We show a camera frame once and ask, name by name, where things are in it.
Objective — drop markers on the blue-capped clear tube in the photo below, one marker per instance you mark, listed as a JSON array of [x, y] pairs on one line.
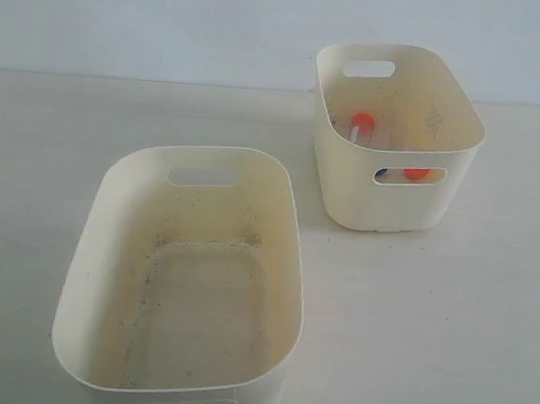
[[382, 173]]

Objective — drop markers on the orange-capped clear tube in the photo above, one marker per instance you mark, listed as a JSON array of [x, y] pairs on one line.
[[366, 131], [421, 175]]

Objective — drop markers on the large cream plastic bin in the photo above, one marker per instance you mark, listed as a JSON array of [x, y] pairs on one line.
[[185, 286]]

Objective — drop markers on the small cream plastic bin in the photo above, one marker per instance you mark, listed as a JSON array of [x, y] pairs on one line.
[[433, 124]]

